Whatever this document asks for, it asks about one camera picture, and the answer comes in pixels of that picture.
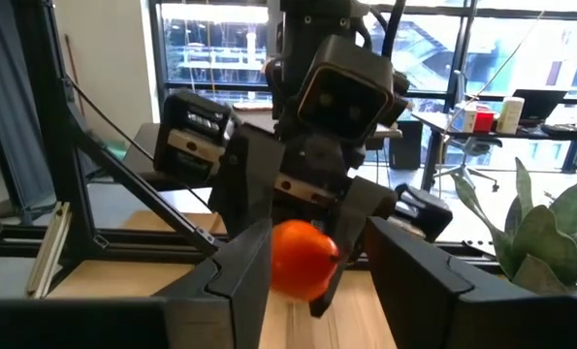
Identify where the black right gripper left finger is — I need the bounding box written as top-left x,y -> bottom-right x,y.
164,217 -> 273,349

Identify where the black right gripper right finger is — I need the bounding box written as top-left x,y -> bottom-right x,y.
364,215 -> 527,349

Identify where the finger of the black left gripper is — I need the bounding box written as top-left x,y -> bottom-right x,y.
308,174 -> 400,319
208,124 -> 287,238

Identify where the orange toy fruit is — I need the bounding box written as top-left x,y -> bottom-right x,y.
271,218 -> 341,302

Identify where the black floor bin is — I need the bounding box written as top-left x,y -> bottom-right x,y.
389,119 -> 424,171

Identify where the grey office chair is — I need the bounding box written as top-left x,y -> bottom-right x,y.
433,136 -> 503,193

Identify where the small white box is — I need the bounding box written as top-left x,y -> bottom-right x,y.
462,107 -> 478,133

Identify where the green snake plant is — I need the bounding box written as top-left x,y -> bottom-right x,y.
450,157 -> 577,297

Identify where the red cup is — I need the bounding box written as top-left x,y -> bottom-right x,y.
472,110 -> 497,134

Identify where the white canister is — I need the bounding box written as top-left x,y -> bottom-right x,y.
497,95 -> 526,136

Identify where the silver aluminium bar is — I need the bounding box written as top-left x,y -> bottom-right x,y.
24,201 -> 73,300

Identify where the black laptop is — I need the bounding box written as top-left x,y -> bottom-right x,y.
512,88 -> 569,126

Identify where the dark office desk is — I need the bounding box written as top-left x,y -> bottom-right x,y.
410,111 -> 577,193

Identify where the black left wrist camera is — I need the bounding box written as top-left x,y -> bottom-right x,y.
295,34 -> 399,144

